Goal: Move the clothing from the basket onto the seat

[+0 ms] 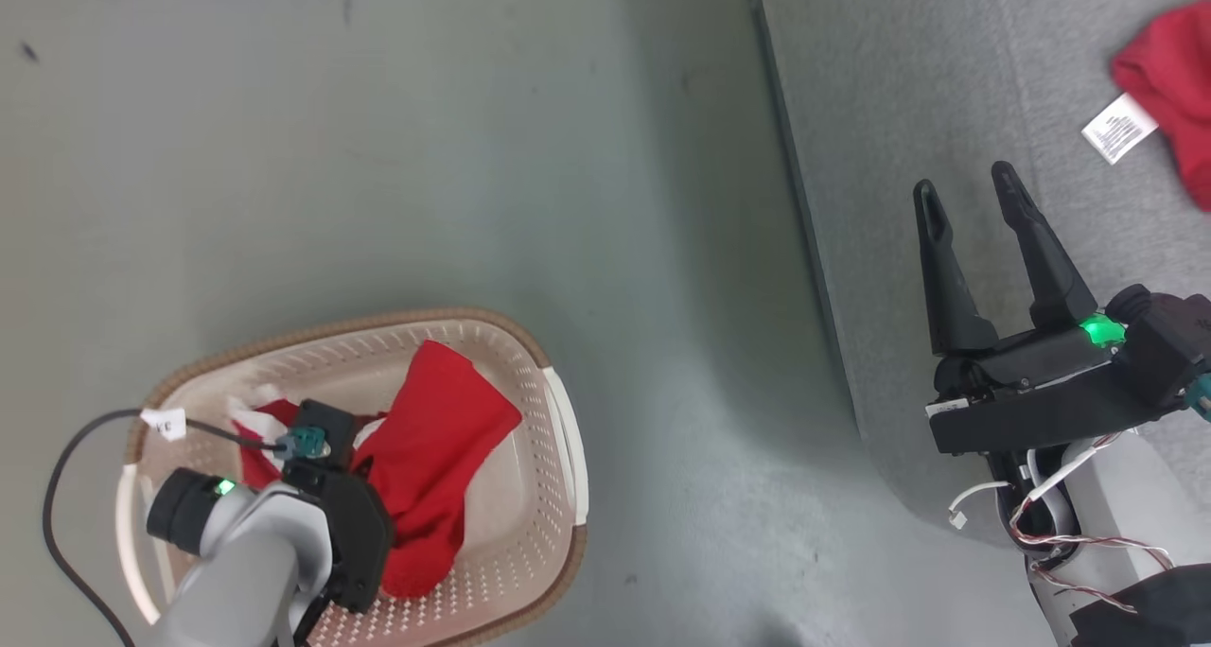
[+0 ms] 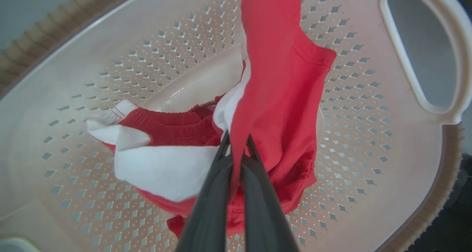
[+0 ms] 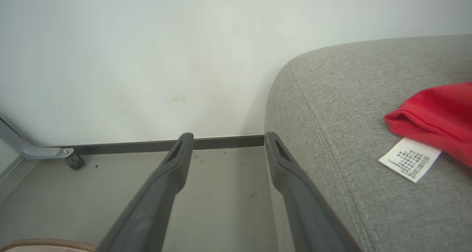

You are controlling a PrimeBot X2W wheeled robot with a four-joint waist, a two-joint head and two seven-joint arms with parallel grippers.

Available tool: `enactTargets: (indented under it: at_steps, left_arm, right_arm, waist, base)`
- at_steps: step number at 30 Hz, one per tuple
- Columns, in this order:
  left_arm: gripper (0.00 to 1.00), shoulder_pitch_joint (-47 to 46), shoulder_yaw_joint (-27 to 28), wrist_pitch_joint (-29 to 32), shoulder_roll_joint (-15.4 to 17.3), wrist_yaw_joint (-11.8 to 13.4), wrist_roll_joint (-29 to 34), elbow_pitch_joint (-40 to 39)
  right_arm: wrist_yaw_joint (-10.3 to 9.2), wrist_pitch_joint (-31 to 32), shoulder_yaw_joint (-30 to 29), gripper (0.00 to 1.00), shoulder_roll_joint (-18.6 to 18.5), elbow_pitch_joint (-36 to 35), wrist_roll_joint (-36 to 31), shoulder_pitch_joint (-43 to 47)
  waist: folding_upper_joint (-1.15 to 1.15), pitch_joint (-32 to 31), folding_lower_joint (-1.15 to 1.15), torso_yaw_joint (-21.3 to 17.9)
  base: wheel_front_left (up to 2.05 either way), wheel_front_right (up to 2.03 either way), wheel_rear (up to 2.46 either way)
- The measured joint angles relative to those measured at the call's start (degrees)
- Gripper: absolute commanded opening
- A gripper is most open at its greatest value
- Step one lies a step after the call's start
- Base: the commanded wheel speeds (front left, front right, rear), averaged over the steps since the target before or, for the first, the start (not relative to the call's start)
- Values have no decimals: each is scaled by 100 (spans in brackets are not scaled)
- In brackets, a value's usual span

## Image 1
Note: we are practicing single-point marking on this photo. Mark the red garment with white print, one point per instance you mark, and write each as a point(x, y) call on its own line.
point(435, 439)

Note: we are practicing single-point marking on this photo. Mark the beige perforated laundry basket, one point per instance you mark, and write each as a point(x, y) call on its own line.
point(516, 552)

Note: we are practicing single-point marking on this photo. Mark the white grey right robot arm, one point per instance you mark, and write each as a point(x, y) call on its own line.
point(1126, 496)

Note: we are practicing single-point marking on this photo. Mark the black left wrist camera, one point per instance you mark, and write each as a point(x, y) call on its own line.
point(326, 422)

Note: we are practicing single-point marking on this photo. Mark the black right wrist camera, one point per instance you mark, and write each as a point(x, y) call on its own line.
point(1168, 344)

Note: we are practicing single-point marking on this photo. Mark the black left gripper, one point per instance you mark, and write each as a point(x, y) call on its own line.
point(358, 538)

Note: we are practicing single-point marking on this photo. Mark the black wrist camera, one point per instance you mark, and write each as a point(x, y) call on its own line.
point(1168, 344)
point(326, 422)

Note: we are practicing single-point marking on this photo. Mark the grey fabric sofa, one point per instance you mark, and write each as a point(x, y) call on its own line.
point(899, 108)

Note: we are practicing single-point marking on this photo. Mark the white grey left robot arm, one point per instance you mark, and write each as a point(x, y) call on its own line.
point(246, 571)

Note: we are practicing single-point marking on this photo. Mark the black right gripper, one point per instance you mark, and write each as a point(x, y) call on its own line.
point(1031, 392)

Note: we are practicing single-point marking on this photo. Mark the red garment with white label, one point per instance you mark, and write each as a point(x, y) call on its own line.
point(1178, 70)

